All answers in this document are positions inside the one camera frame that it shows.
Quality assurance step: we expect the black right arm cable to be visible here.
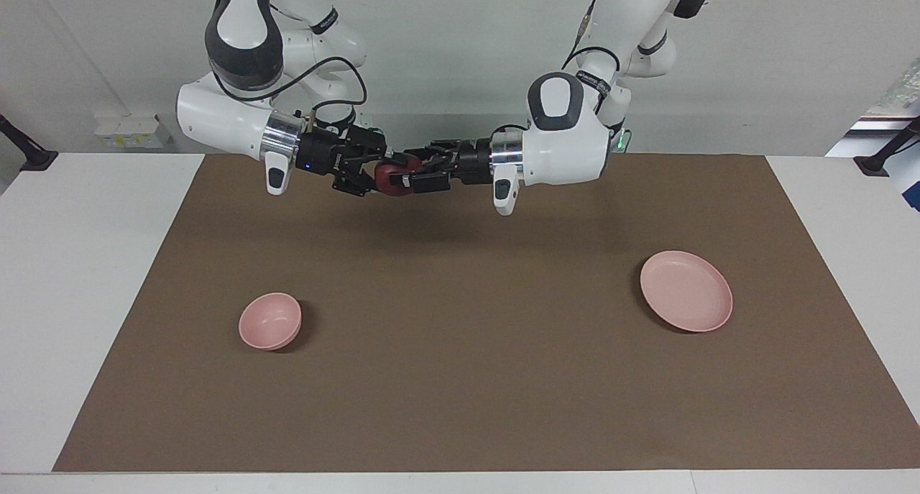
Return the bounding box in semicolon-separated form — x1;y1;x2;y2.
214;55;369;134

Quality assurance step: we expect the pink bowl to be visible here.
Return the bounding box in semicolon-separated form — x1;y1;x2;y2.
239;293;303;352

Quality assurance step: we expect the brown table mat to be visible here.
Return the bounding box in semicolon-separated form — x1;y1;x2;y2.
52;154;920;473

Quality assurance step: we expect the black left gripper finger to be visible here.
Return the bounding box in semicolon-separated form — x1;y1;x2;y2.
402;140;459;166
411;169;452;195

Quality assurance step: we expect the black clamp stand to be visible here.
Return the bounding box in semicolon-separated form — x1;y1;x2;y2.
0;113;60;173
854;116;920;177

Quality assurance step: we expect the dark red apple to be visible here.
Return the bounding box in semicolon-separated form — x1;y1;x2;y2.
374;155;423;196

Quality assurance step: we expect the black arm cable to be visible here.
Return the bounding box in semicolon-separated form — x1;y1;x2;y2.
214;55;369;134
492;0;622;132

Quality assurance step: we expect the white wall socket box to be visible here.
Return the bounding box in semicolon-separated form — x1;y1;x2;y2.
95;114;172;150

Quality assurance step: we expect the pink plate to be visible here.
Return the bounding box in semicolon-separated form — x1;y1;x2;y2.
640;250;734;333

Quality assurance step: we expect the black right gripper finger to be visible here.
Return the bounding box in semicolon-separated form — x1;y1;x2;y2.
332;169;378;198
347;124;390;164

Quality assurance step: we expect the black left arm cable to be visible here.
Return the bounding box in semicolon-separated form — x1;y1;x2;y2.
492;0;622;132

